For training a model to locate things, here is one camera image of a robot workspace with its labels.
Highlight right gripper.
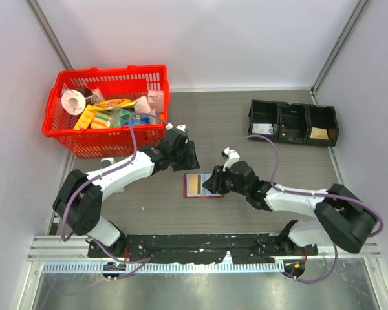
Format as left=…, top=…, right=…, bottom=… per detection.
left=202, top=164, right=248, bottom=196

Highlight red leather card holder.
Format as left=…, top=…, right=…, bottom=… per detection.
left=183, top=173, right=224, bottom=198

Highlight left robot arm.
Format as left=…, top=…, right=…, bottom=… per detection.
left=52, top=125, right=200, bottom=257

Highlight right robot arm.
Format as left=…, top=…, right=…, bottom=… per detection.
left=203, top=161, right=378, bottom=255

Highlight cards in left bin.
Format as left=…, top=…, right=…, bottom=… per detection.
left=252, top=123, right=274, bottom=135

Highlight gold card in bin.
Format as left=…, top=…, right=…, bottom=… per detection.
left=310, top=127, right=329, bottom=140

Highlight pink white box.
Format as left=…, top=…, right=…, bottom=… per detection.
left=147, top=90, right=164, bottom=113

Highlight green blue packet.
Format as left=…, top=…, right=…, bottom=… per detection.
left=110, top=109, right=150, bottom=127

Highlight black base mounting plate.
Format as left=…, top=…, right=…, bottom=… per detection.
left=107, top=233, right=318, bottom=265

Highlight yellow chips bag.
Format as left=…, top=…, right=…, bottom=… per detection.
left=92, top=98, right=135, bottom=110

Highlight red plastic shopping basket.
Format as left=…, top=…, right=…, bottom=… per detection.
left=41, top=64, right=169, bottom=158

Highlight yellow orange striped package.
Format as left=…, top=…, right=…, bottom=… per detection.
left=74, top=105, right=111, bottom=130

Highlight black three-compartment bin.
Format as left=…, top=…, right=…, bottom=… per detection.
left=248, top=99, right=340, bottom=147

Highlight black tape roll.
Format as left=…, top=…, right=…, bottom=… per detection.
left=74, top=87, right=96, bottom=101

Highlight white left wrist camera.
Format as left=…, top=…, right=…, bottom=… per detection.
left=166, top=123, right=188, bottom=133

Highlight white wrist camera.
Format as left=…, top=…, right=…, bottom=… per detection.
left=166, top=123, right=188, bottom=133
left=221, top=147, right=240, bottom=171

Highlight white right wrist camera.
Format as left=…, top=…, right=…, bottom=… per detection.
left=221, top=147, right=240, bottom=171

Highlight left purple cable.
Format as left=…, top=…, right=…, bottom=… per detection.
left=60, top=112, right=174, bottom=278

